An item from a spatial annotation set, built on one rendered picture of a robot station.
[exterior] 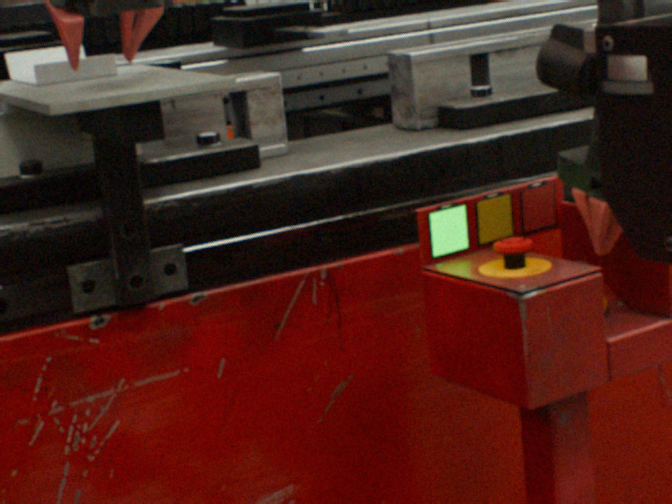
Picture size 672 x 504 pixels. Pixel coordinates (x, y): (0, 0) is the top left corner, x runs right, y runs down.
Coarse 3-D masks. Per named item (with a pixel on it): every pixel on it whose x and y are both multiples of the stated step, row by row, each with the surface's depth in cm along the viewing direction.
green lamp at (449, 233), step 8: (456, 208) 140; (464, 208) 140; (432, 216) 138; (440, 216) 139; (448, 216) 139; (456, 216) 140; (464, 216) 141; (432, 224) 138; (440, 224) 139; (448, 224) 140; (456, 224) 140; (464, 224) 141; (432, 232) 139; (440, 232) 139; (448, 232) 140; (456, 232) 140; (464, 232) 141; (440, 240) 139; (448, 240) 140; (456, 240) 140; (464, 240) 141; (440, 248) 139; (448, 248) 140; (456, 248) 141
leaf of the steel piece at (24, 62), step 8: (56, 48) 148; (80, 48) 149; (8, 56) 145; (16, 56) 146; (24, 56) 146; (32, 56) 146; (40, 56) 147; (48, 56) 147; (56, 56) 147; (64, 56) 148; (80, 56) 149; (8, 64) 145; (16, 64) 145; (24, 64) 146; (32, 64) 146; (16, 72) 145; (24, 72) 146; (32, 72) 146
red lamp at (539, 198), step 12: (528, 192) 145; (540, 192) 146; (552, 192) 147; (528, 204) 145; (540, 204) 146; (552, 204) 147; (528, 216) 146; (540, 216) 147; (552, 216) 147; (528, 228) 146
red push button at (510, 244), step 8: (504, 240) 134; (512, 240) 133; (520, 240) 133; (528, 240) 133; (496, 248) 133; (504, 248) 132; (512, 248) 132; (520, 248) 132; (528, 248) 133; (504, 256) 134; (512, 256) 133; (520, 256) 133; (504, 264) 134; (512, 264) 133; (520, 264) 133
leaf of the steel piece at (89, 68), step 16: (48, 64) 136; (64, 64) 137; (80, 64) 138; (96, 64) 139; (112, 64) 139; (16, 80) 143; (32, 80) 141; (48, 80) 137; (64, 80) 137; (80, 80) 138
